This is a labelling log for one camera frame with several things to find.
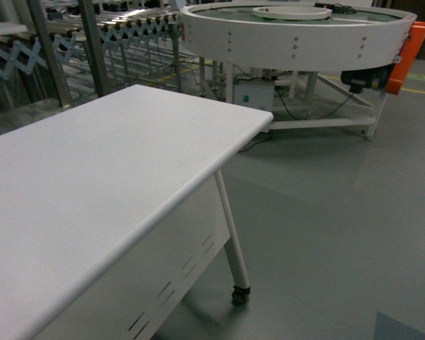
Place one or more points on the white electrical control box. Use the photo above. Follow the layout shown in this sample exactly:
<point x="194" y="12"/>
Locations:
<point x="258" y="94"/>

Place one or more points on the white table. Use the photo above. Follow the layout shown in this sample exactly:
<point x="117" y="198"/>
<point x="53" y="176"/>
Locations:
<point x="111" y="211"/>

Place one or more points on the white round rotary conveyor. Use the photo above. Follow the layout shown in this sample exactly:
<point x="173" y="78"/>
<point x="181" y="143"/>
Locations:
<point x="303" y="47"/>

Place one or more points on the black conveyor motor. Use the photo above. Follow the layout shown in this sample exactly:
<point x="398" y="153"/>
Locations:
<point x="358" y="80"/>

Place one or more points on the expandable scissor roller conveyor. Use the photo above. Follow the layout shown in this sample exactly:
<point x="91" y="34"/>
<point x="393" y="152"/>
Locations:
<point x="63" y="52"/>

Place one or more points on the orange motor guard cover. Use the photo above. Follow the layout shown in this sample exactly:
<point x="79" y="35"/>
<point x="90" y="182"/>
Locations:
<point x="408" y="54"/>

